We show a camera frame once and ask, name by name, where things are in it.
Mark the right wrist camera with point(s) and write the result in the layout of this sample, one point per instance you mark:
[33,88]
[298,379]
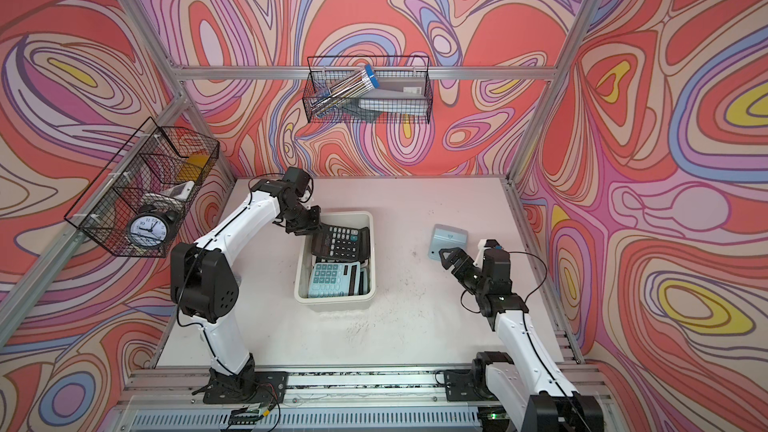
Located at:
[484,245]

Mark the black alarm clock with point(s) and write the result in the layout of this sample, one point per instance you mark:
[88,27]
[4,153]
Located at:
[151,227]

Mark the black calculator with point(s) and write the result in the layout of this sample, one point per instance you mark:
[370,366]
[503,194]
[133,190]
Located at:
[341,244]

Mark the black wire basket left wall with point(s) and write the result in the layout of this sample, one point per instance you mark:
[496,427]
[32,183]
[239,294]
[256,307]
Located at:
[147,163]

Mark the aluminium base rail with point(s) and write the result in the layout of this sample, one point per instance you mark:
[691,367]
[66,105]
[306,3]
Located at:
[327,398]

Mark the black wire basket back wall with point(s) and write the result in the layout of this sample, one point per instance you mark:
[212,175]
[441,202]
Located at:
[414,68]

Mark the grey white box in basket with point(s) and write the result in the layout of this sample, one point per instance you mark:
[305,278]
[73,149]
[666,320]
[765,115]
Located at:
[397,98]

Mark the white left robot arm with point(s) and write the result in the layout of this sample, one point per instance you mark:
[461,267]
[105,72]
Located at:
[205,286]

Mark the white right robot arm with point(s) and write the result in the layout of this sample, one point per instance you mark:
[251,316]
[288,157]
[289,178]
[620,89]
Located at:
[532,389]

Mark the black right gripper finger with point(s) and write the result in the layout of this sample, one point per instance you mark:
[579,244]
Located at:
[462,260]
[452,258]

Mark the white plastic storage box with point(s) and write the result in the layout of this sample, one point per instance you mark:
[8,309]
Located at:
[353,219]

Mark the green circuit board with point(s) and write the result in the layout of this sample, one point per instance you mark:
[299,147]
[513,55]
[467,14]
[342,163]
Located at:
[247,416]

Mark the black wire basket wall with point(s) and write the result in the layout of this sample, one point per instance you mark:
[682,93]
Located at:
[147,163]
[414,68]

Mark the white device in basket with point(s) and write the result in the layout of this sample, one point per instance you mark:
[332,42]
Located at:
[180,191]

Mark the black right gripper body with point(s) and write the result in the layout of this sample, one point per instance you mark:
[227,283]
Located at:
[476,282]

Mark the clear tube of pencils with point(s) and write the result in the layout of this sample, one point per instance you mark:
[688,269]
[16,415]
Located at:
[335,91]

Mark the small light blue calculator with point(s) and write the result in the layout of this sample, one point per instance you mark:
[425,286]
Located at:
[446,237]

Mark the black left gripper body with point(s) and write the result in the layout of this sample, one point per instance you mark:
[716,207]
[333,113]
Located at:
[307,219]

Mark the yellow item in basket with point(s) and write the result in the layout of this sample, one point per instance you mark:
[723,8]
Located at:
[195,168]

